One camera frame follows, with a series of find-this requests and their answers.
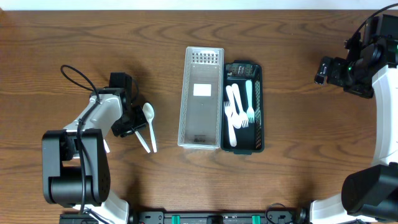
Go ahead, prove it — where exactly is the pale green plastic fork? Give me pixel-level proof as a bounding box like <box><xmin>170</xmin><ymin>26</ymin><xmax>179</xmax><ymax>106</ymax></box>
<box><xmin>245</xmin><ymin>80</ymin><xmax>254</xmax><ymax>123</ymax></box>

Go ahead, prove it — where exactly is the white plastic fork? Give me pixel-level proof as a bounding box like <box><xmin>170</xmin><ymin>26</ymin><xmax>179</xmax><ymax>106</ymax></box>
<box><xmin>231</xmin><ymin>83</ymin><xmax>249</xmax><ymax>128</ymax></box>
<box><xmin>224</xmin><ymin>101</ymin><xmax>237</xmax><ymax>147</ymax></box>

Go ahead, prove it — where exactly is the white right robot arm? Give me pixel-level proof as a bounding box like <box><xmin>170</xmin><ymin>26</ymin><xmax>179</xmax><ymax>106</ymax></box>
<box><xmin>309</xmin><ymin>39</ymin><xmax>397</xmax><ymax>223</ymax></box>

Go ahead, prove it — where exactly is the clear perforated plastic basket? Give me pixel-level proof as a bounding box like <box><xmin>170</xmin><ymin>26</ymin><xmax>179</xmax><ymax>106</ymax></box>
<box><xmin>178</xmin><ymin>47</ymin><xmax>224</xmax><ymax>150</ymax></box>

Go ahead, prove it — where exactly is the dark green plastic basket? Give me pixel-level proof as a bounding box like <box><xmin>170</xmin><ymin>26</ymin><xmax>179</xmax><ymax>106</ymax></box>
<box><xmin>221</xmin><ymin>60</ymin><xmax>265</xmax><ymax>155</ymax></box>

